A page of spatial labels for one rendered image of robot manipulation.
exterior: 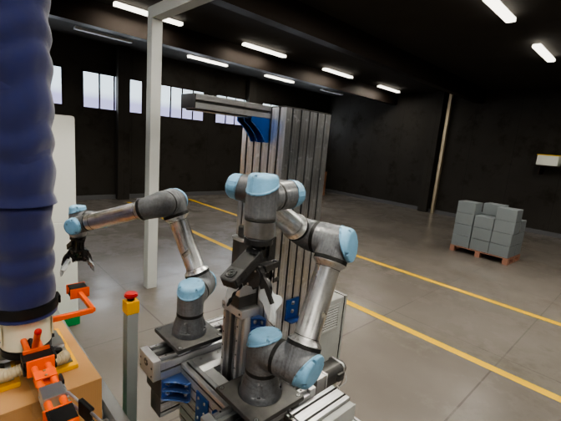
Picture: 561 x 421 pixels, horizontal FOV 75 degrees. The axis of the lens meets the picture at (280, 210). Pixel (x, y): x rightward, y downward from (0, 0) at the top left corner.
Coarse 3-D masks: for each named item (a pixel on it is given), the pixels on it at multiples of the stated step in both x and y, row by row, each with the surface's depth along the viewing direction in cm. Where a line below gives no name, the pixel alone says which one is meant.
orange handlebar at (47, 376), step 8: (80, 296) 177; (88, 304) 168; (72, 312) 159; (80, 312) 161; (88, 312) 164; (56, 320) 155; (24, 344) 134; (40, 344) 135; (32, 368) 122; (48, 368) 121; (40, 376) 117; (48, 376) 118; (56, 376) 119; (40, 384) 114; (48, 400) 108; (64, 400) 109; (48, 408) 105
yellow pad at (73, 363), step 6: (54, 330) 166; (54, 336) 161; (66, 342) 158; (60, 348) 148; (66, 348) 154; (72, 354) 150; (72, 360) 146; (60, 366) 142; (66, 366) 142; (72, 366) 143; (60, 372) 141
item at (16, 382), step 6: (0, 366) 135; (6, 366) 139; (12, 366) 140; (12, 378) 132; (18, 378) 133; (0, 384) 130; (6, 384) 130; (12, 384) 130; (18, 384) 132; (0, 390) 128; (6, 390) 129
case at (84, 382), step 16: (64, 336) 166; (80, 352) 155; (80, 368) 145; (32, 384) 134; (80, 384) 136; (96, 384) 140; (0, 400) 125; (16, 400) 126; (32, 400) 126; (96, 400) 141; (0, 416) 119; (16, 416) 122; (32, 416) 126; (80, 416) 138
